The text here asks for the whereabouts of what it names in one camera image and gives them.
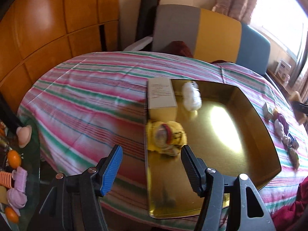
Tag white box with blue label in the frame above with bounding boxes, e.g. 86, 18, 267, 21
274, 59, 292, 79

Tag pink round toy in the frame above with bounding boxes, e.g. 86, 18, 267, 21
16, 126, 33, 148

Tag pink beige curtain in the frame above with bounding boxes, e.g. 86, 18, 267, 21
212, 0, 263, 23

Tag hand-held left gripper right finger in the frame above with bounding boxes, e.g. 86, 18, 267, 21
180, 145, 277, 231

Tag black roll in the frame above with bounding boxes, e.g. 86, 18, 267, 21
135, 0, 160, 51

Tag lilac block toy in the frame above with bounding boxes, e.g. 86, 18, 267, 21
12, 168, 28, 193

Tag white cardboard box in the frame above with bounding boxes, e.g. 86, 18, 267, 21
147, 78, 178, 109

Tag blue snack packet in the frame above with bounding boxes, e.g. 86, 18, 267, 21
287, 133, 299, 150

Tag yellow label snack packet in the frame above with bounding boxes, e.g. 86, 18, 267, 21
289, 147, 300, 170

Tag pink swirl toy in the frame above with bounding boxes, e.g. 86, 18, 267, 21
7, 189, 27, 209

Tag striped tablecloth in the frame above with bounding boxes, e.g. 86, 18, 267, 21
17, 51, 308, 222

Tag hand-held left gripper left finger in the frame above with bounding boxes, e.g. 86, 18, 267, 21
39, 145, 124, 231

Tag window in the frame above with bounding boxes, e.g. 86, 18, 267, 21
250, 0, 308, 58

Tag dark red cushion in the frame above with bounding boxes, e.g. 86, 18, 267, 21
164, 40, 194, 58

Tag grey yellow blue sofa chair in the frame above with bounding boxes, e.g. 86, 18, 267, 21
151, 4, 271, 75

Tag red cloth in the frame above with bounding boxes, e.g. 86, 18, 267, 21
272, 180, 308, 231

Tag clear wrapped white snack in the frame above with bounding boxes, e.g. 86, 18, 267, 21
274, 120, 285, 137

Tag tan snack packet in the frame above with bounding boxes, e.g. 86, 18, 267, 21
263, 102, 275, 120

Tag orange ribbed toy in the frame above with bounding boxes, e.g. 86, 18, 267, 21
0, 171, 12, 187

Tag wooden cabinet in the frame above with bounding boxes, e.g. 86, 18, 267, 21
0, 0, 121, 111

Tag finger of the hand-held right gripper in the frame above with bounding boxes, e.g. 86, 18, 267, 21
292, 101, 308, 116

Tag gold metal tin tray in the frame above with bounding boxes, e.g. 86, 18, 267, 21
144, 78, 282, 219

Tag purple snack packet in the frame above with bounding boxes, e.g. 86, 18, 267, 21
274, 109, 289, 133

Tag small orange fruit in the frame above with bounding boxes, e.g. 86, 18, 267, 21
5, 207, 20, 223
7, 150, 21, 167

